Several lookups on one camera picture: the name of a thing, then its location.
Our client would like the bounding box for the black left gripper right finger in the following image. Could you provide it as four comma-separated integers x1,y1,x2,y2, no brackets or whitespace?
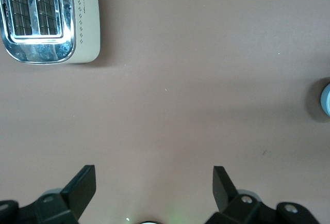
206,166,274,224

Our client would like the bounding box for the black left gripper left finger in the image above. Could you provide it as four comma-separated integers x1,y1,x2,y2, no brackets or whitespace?
33,165,97,224

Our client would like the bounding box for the blue bowl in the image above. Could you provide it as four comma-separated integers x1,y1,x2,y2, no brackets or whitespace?
320,83,330,117

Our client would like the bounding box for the brown table cover sheet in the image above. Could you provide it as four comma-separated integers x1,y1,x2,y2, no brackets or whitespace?
0,0,330,224

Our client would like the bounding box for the cream and chrome toaster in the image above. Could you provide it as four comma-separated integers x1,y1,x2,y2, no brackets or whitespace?
0,0,101,66

